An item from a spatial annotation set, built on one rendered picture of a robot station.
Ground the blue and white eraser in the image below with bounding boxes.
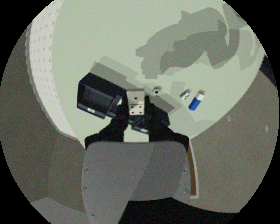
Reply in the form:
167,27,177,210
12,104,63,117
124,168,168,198
188,91,205,110

